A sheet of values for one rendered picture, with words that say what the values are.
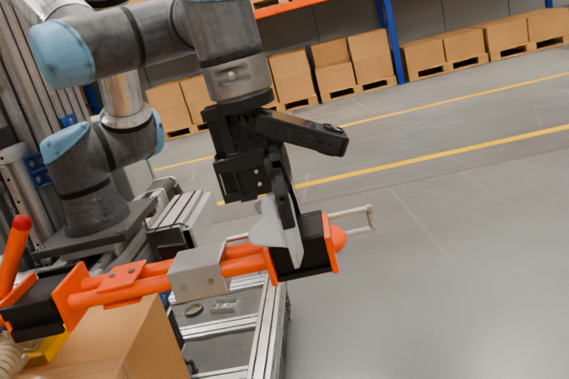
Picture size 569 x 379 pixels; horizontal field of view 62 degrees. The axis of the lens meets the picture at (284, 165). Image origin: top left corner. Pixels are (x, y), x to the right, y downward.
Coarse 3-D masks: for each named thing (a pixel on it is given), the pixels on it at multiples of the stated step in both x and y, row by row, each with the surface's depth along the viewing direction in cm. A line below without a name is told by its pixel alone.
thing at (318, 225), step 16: (304, 224) 61; (320, 224) 60; (304, 240) 57; (320, 240) 57; (272, 256) 58; (288, 256) 58; (304, 256) 58; (320, 256) 58; (336, 256) 59; (272, 272) 57; (288, 272) 59; (304, 272) 58; (320, 272) 58; (336, 272) 57
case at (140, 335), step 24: (96, 312) 85; (120, 312) 83; (144, 312) 81; (72, 336) 80; (96, 336) 78; (120, 336) 76; (144, 336) 77; (168, 336) 87; (72, 360) 73; (96, 360) 71; (120, 360) 70; (144, 360) 76; (168, 360) 84
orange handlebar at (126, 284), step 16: (336, 240) 58; (240, 256) 63; (256, 256) 59; (112, 272) 64; (128, 272) 63; (144, 272) 64; (160, 272) 64; (224, 272) 59; (240, 272) 59; (96, 288) 65; (112, 288) 60; (128, 288) 60; (144, 288) 60; (160, 288) 60; (80, 304) 61; (96, 304) 61; (112, 304) 61; (128, 304) 61; (0, 320) 62
